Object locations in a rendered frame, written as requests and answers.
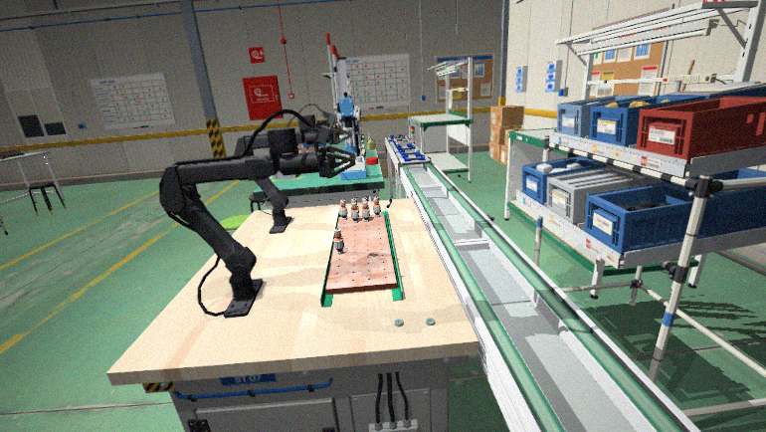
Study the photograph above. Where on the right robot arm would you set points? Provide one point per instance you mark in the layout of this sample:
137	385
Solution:
239	260

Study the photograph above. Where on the pink perforated board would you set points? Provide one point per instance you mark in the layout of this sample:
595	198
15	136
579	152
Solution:
366	263

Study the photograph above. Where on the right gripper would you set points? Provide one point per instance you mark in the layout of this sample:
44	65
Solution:
311	162

